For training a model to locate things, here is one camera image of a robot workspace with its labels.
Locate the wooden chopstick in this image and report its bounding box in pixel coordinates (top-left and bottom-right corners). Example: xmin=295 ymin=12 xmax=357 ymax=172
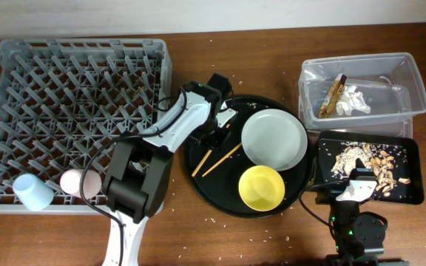
xmin=201 ymin=143 xmax=242 ymax=177
xmin=192 ymin=149 xmax=212 ymax=177

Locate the white plate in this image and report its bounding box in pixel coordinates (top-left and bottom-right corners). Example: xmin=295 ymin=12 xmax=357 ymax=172
xmin=240 ymin=109 xmax=308 ymax=171

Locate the yellow bowl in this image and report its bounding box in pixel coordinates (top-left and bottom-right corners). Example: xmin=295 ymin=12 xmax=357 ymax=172
xmin=238 ymin=166 xmax=285 ymax=212

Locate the pink paper cup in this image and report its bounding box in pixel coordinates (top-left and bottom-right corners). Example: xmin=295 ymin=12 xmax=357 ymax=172
xmin=59 ymin=168 xmax=103 ymax=200

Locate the food scraps pile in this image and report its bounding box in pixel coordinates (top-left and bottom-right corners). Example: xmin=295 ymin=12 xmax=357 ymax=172
xmin=331 ymin=142 xmax=411 ymax=197

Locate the blue cup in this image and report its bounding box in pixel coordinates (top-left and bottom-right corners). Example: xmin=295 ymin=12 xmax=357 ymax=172
xmin=13 ymin=174 xmax=54 ymax=211

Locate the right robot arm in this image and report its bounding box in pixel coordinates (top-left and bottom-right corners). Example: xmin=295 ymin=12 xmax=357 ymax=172
xmin=298 ymin=194 xmax=410 ymax=266

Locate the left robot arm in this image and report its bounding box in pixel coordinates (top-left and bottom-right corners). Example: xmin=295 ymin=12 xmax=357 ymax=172
xmin=101 ymin=74 xmax=236 ymax=265

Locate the grey dishwasher rack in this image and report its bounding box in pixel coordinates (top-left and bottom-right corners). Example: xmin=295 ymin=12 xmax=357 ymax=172
xmin=0 ymin=38 xmax=172 ymax=214

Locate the round black tray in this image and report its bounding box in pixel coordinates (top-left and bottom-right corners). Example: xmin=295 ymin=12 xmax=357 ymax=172
xmin=191 ymin=95 xmax=314 ymax=219

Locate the brown snack wrapper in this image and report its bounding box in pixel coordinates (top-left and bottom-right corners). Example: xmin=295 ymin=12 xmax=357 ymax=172
xmin=319 ymin=73 xmax=347 ymax=119

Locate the crumpled white tissue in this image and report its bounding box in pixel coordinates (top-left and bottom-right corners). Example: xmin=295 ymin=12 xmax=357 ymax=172
xmin=336 ymin=85 xmax=371 ymax=116

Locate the clear plastic bin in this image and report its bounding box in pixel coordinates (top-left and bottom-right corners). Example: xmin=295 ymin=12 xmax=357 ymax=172
xmin=298 ymin=52 xmax=426 ymax=138

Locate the black rectangular tray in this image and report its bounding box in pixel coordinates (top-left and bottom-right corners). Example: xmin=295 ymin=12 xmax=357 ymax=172
xmin=315 ymin=131 xmax=425 ymax=205

